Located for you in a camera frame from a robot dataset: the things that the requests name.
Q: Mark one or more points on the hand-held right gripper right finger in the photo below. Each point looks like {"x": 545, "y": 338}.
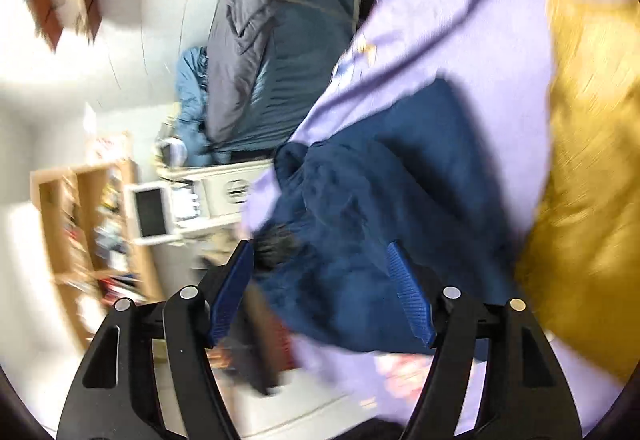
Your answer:
{"x": 410, "y": 295}

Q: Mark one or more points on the white device with screen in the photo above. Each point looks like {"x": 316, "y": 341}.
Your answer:
{"x": 150, "y": 215}

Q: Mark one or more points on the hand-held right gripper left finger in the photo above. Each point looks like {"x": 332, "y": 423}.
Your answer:
{"x": 227, "y": 300}

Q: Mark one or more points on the light blue cloth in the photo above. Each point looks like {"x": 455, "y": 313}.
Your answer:
{"x": 190, "y": 90}

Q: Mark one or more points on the mustard yellow cloth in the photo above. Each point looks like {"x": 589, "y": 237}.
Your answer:
{"x": 590, "y": 170}

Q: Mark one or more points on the wooden shelf unit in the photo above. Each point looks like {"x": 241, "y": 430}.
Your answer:
{"x": 65, "y": 230}

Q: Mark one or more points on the purple floral bedsheet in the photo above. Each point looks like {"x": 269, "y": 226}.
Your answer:
{"x": 450, "y": 20}

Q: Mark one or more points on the grey blanket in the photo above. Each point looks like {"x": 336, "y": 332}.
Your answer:
{"x": 240, "y": 55}

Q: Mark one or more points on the navy blue pants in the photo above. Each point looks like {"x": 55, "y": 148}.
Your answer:
{"x": 400, "y": 170}

